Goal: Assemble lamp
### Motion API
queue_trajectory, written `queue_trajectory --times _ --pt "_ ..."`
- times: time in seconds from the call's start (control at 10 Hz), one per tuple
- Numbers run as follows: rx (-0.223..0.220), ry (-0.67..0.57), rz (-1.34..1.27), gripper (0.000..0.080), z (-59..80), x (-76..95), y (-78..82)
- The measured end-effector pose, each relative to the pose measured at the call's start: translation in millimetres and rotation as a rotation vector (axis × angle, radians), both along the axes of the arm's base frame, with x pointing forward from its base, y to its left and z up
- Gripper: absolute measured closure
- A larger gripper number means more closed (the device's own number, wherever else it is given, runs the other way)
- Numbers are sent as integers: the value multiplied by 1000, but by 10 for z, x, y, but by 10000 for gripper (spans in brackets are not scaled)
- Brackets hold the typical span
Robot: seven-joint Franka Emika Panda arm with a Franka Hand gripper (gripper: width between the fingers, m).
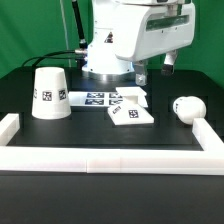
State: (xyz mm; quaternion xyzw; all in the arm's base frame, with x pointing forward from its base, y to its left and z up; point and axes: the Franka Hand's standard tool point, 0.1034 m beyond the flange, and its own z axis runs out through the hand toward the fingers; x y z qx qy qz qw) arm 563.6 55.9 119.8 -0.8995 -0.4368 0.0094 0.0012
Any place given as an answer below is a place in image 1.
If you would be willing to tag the white U-shaped fence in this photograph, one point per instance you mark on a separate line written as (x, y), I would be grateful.
(208, 161)

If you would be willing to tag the white marker sheet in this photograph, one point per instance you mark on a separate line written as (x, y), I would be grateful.
(94, 99)

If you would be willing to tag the white lamp bulb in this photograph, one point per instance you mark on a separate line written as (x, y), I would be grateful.
(189, 108)

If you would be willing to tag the white lamp base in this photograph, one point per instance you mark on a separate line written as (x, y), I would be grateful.
(129, 111)

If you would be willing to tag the white lamp shade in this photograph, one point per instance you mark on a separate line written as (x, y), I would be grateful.
(50, 96)

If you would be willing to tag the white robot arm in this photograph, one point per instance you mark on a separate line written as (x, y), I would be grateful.
(102, 63)

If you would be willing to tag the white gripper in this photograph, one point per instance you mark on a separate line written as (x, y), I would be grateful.
(141, 32)

